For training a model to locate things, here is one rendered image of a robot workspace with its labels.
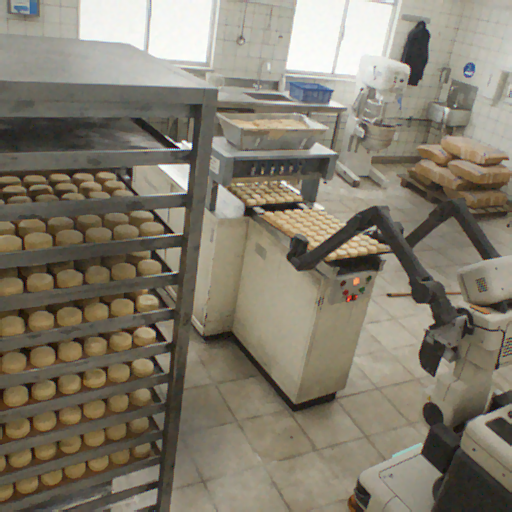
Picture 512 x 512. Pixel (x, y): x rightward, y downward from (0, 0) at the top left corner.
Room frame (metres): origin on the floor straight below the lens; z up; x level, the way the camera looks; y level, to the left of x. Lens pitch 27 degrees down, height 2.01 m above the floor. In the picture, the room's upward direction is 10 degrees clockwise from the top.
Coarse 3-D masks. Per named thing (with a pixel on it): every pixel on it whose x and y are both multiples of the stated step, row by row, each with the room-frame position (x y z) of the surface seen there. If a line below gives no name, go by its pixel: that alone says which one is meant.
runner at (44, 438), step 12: (144, 408) 1.02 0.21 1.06; (156, 408) 1.04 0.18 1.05; (96, 420) 0.95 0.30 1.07; (108, 420) 0.97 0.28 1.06; (120, 420) 0.98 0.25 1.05; (132, 420) 1.00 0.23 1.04; (48, 432) 0.89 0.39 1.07; (60, 432) 0.90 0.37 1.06; (72, 432) 0.92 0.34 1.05; (84, 432) 0.93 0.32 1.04; (0, 444) 0.83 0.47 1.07; (12, 444) 0.85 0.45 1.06; (24, 444) 0.86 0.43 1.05; (36, 444) 0.87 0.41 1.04
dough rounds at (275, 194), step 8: (232, 184) 3.08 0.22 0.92; (240, 184) 3.09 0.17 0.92; (256, 184) 3.14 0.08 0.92; (264, 184) 3.18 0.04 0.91; (272, 184) 3.22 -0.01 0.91; (280, 184) 3.20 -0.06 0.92; (232, 192) 2.99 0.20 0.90; (240, 192) 2.96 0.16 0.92; (248, 192) 2.98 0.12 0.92; (256, 192) 3.02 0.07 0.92; (264, 192) 3.04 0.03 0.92; (272, 192) 3.05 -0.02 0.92; (280, 192) 3.08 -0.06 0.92; (288, 192) 3.11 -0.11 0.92; (240, 200) 2.89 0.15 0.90; (248, 200) 2.86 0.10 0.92; (256, 200) 2.89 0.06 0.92; (264, 200) 2.90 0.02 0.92; (272, 200) 2.92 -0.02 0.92; (280, 200) 2.95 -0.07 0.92; (288, 200) 2.99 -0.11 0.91; (296, 200) 3.02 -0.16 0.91
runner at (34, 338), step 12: (144, 312) 1.01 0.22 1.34; (156, 312) 1.02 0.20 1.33; (168, 312) 1.04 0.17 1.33; (84, 324) 0.93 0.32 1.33; (96, 324) 0.95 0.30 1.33; (108, 324) 0.96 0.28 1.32; (120, 324) 0.98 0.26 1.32; (132, 324) 0.99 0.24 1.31; (144, 324) 1.01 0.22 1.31; (12, 336) 0.85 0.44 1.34; (24, 336) 0.87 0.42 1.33; (36, 336) 0.88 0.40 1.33; (48, 336) 0.89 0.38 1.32; (60, 336) 0.91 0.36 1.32; (72, 336) 0.92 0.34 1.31; (0, 348) 0.84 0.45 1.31; (12, 348) 0.85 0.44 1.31
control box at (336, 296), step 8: (360, 272) 2.39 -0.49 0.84; (368, 272) 2.41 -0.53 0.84; (336, 280) 2.28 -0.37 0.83; (344, 280) 2.30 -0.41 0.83; (352, 280) 2.34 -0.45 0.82; (360, 280) 2.37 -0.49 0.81; (336, 288) 2.29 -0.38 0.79; (344, 288) 2.31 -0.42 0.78; (352, 288) 2.34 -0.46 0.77; (368, 288) 2.41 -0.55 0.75; (328, 296) 2.30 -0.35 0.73; (336, 296) 2.29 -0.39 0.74; (344, 296) 2.32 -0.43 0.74; (352, 296) 2.35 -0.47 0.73; (360, 296) 2.38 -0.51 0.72; (368, 296) 2.41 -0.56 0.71
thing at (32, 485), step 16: (144, 448) 1.07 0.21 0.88; (80, 464) 0.98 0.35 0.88; (96, 464) 0.99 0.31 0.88; (112, 464) 1.02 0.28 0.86; (128, 464) 1.03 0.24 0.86; (32, 480) 0.91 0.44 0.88; (48, 480) 0.92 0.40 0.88; (64, 480) 0.94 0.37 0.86; (0, 496) 0.86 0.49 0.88; (16, 496) 0.88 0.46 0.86
